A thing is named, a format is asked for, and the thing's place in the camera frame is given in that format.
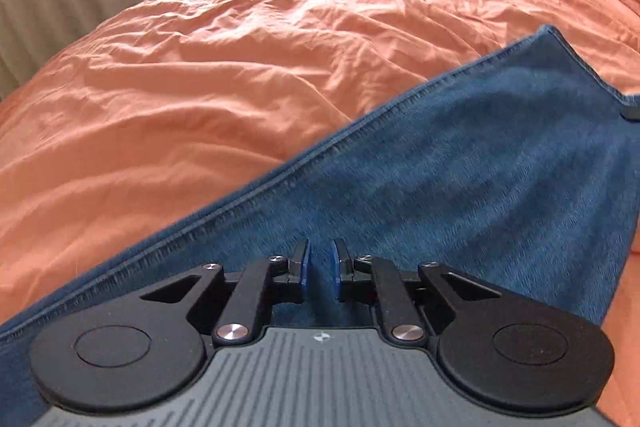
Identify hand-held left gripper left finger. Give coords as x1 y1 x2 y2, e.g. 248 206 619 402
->
140 239 312 348

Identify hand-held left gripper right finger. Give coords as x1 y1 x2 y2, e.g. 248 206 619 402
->
332 238 502 346

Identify blue denim pants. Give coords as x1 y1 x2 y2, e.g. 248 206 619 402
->
0 24 640 414

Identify orange bed sheet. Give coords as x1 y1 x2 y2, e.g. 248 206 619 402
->
0 0 640 427

